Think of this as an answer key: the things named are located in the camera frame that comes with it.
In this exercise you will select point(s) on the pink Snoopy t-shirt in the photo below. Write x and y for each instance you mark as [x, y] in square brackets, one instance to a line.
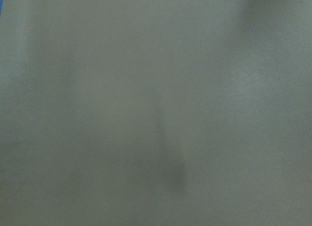
[156, 112]

